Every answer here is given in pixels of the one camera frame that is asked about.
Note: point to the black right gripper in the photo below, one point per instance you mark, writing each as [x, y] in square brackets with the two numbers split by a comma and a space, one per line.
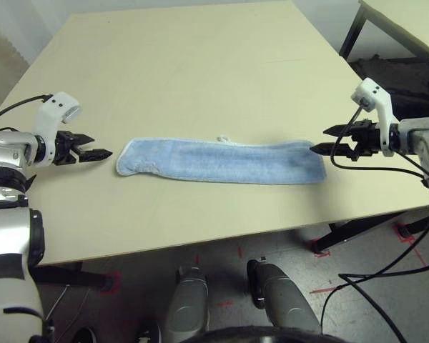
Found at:
[366, 141]

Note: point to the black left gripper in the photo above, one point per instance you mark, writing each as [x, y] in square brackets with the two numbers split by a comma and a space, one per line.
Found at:
[66, 150]

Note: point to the blue terry towel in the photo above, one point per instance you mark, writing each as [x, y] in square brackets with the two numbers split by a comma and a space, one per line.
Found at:
[218, 160]

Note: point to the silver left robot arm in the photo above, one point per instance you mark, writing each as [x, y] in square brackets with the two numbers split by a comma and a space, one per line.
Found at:
[7, 150]

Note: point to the black table base bar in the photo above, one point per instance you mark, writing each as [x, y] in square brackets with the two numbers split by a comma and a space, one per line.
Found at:
[68, 277]
[413, 228]
[354, 232]

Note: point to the beige curtain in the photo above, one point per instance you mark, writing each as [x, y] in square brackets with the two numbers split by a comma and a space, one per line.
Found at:
[0, 53]

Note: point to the long red tape line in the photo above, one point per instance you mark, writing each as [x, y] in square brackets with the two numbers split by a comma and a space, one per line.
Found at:
[323, 289]

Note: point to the grey robot right leg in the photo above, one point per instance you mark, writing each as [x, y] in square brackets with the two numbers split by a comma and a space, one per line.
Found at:
[282, 300]

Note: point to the grey robot leg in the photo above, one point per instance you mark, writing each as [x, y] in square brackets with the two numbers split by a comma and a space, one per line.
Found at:
[187, 303]
[282, 300]

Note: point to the grey robot left leg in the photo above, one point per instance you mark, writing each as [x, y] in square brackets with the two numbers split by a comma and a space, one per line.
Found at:
[187, 303]

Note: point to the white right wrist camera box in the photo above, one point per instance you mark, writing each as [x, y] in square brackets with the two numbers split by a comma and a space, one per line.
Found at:
[373, 93]

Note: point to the side table with black frame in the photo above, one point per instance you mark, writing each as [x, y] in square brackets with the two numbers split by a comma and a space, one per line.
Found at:
[418, 14]

